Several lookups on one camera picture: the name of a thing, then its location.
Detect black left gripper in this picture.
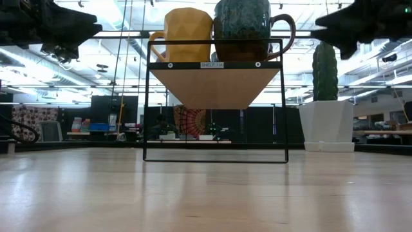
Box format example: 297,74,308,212
0,0,103,64

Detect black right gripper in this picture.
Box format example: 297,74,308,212
310,0,412,61

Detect teal brown glazed mug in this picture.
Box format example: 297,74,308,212
212,0,297,63

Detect yellow faceted mug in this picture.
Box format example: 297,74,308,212
148,6,214,63

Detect green cactus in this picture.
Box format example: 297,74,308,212
312,41,339,102

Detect black panel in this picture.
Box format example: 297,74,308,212
90,95,138,142

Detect brown white patterned cloth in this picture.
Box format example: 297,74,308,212
11,105,59,142

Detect stacked coloured containers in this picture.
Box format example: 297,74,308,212
71,117,91,133

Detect grey office chair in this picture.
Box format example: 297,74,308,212
40,121,64,142

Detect wooden background table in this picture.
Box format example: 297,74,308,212
353,130,412,146

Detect white plant saucer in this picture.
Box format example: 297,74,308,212
304,141,355,153

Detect person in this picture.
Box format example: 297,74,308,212
151,113,178,140

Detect orange mandala tapestry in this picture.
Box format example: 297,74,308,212
173,104,207,139

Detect dark hanging cable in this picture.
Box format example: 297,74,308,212
106,0,129,139

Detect yellow hanging cable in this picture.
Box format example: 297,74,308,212
117,0,133,136

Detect black curved cable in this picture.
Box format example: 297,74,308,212
0,114,40,143

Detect black aluminium table frame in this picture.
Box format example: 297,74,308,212
0,140,412,155

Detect wooden shelf black frame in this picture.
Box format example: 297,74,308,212
143,39,289,164

